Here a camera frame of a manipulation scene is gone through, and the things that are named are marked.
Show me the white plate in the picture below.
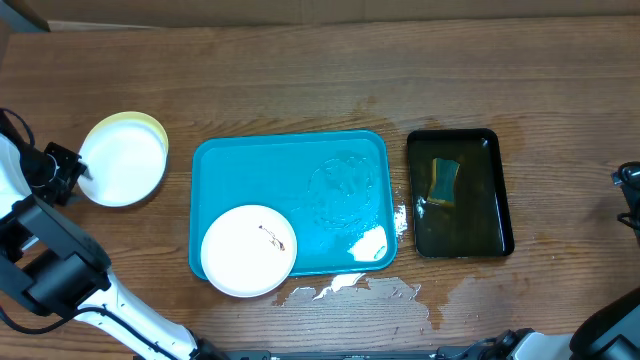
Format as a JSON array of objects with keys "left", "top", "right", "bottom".
[
  {"left": 200, "top": 205, "right": 298, "bottom": 298},
  {"left": 78, "top": 120, "right": 168, "bottom": 207}
]

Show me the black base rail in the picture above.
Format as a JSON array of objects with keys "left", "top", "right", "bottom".
[{"left": 222, "top": 345, "right": 489, "bottom": 360}]

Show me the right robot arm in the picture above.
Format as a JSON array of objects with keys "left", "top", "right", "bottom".
[{"left": 460, "top": 289, "right": 639, "bottom": 360}]

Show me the green yellow sponge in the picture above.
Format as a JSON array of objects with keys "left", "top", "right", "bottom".
[{"left": 427, "top": 158, "right": 460, "bottom": 206}]

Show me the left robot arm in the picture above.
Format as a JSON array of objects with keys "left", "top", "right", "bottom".
[{"left": 1, "top": 108, "right": 227, "bottom": 359}]

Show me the teal plastic tray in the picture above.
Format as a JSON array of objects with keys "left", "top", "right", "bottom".
[{"left": 188, "top": 130, "right": 398, "bottom": 278}]

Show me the yellow green rimmed plate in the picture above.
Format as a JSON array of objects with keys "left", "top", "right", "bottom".
[{"left": 86, "top": 111, "right": 169, "bottom": 153}]

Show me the black water tray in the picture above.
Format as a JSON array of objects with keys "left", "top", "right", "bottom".
[{"left": 407, "top": 128, "right": 515, "bottom": 258}]

